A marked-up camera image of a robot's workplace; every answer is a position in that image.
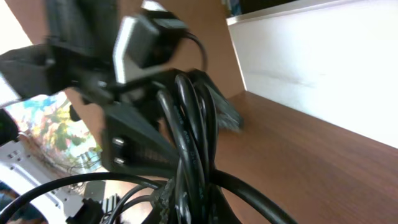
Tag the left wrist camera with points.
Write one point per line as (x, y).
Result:
(149, 39)

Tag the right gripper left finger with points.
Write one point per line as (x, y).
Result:
(171, 199)

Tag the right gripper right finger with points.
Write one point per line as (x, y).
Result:
(220, 212)

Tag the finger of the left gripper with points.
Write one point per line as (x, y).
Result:
(227, 115)
(131, 145)

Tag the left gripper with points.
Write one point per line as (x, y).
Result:
(78, 53)

